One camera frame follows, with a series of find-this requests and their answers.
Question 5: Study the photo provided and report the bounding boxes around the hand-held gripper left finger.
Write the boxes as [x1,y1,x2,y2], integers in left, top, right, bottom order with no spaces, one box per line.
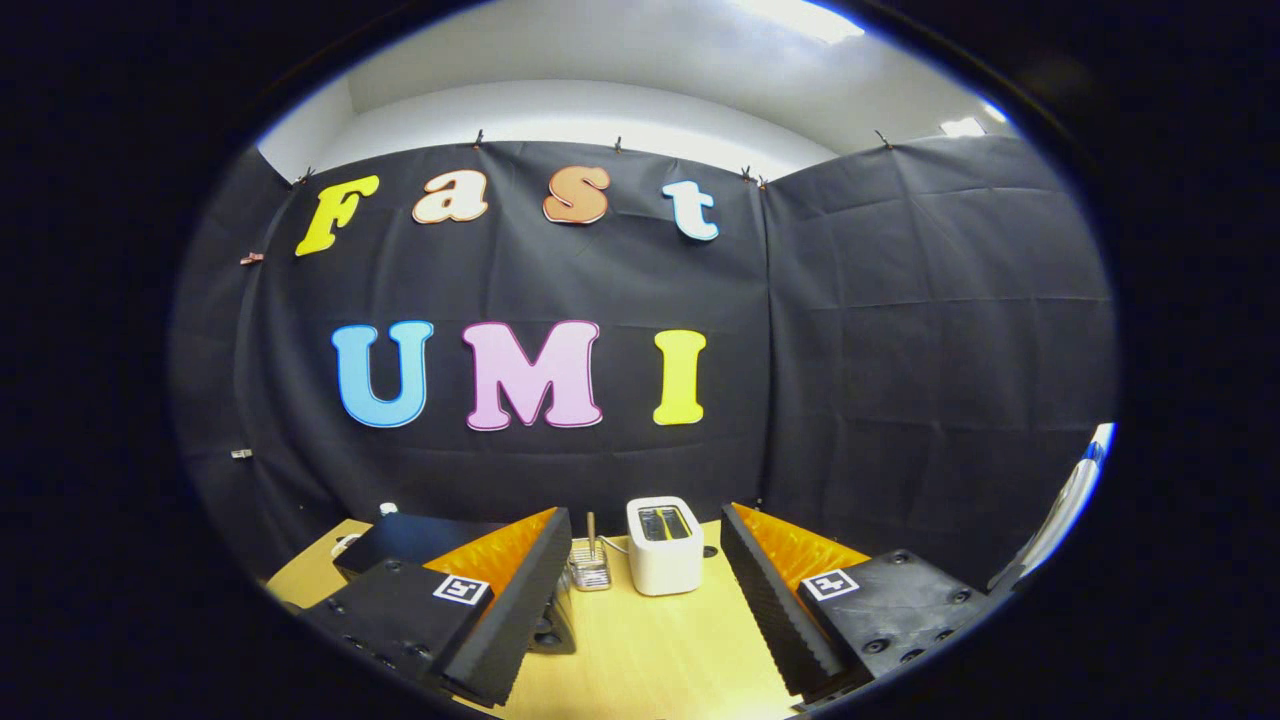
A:
[300,505,573,707]

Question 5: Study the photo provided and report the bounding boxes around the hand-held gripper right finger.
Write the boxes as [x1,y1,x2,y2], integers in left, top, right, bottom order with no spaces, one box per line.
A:
[718,503,1001,705]

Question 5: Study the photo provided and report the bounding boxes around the black toaster oven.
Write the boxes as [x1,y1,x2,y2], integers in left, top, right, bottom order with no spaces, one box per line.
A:
[333,512,578,656]

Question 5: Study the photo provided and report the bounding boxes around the white toaster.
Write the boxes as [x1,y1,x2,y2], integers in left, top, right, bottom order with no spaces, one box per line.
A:
[626,496,704,597]

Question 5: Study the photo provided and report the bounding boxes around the wire mesh basket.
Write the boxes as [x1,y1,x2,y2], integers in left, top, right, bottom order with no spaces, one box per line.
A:
[568,540,613,592]

